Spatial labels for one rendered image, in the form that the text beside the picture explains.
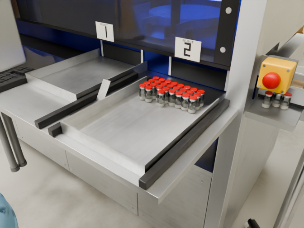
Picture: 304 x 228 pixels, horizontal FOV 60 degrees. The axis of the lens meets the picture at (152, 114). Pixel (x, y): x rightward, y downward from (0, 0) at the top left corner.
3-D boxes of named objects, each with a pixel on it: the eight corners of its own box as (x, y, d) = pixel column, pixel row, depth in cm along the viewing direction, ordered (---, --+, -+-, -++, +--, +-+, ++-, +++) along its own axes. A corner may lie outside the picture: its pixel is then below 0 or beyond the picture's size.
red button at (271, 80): (263, 83, 68) (267, 68, 66) (280, 87, 66) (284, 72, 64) (259, 87, 66) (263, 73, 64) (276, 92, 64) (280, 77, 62)
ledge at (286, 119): (259, 98, 85) (260, 92, 84) (303, 110, 79) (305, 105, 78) (244, 116, 76) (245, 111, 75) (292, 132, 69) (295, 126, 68)
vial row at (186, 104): (146, 93, 83) (146, 80, 81) (197, 111, 74) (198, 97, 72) (142, 96, 82) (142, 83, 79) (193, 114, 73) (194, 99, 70)
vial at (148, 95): (148, 98, 81) (148, 84, 78) (154, 100, 79) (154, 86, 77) (143, 101, 79) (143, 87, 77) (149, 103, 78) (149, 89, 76)
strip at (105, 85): (105, 95, 82) (103, 78, 79) (112, 98, 81) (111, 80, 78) (69, 115, 73) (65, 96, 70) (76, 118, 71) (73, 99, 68)
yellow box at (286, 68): (263, 78, 74) (269, 54, 70) (291, 85, 71) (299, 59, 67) (255, 88, 69) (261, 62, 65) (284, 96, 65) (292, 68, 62)
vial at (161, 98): (159, 102, 78) (160, 88, 76) (166, 105, 77) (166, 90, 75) (155, 105, 77) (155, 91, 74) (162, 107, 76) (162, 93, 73)
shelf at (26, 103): (92, 58, 118) (91, 53, 116) (247, 103, 82) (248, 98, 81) (-20, 99, 85) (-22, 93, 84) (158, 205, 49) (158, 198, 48)
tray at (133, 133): (146, 85, 89) (145, 76, 87) (217, 109, 76) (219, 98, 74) (62, 133, 66) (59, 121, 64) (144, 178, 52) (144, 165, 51)
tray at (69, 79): (99, 55, 114) (98, 48, 112) (147, 69, 101) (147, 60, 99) (27, 83, 91) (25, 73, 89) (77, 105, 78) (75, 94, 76)
